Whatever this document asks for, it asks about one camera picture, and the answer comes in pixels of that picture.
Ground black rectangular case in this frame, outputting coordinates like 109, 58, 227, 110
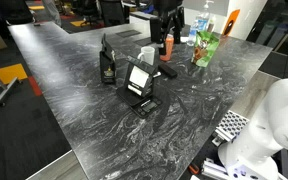
157, 61, 179, 80

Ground clear plastic water bottle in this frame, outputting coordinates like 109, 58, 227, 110
186, 12, 209, 47

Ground orange drink can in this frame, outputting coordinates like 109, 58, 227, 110
159, 33, 175, 62

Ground orange tool handle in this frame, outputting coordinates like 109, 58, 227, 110
188, 163, 201, 176

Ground grey metal stand leg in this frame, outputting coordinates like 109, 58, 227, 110
0, 59, 22, 107

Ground black packet with white label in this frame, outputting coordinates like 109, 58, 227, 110
122, 55, 159, 98

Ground white ceramic mug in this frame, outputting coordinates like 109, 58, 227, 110
137, 45, 156, 66

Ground aluminium extrusion bar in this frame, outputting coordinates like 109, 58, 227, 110
201, 159, 230, 180

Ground green snack bag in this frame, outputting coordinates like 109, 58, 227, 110
190, 29, 221, 68

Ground black office chair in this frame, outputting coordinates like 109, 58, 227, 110
98, 0, 131, 28

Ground perforated metal plate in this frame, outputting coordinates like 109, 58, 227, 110
214, 109, 251, 143

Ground black packet with yellow logo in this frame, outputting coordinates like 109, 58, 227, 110
99, 33, 117, 84

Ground pump dispenser bottle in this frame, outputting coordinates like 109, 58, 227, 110
202, 0, 218, 34

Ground orange and black sign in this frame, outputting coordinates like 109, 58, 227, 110
222, 8, 241, 37

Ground black digital scale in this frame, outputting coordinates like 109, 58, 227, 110
115, 84, 163, 119

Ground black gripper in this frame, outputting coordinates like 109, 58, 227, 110
149, 0, 186, 56

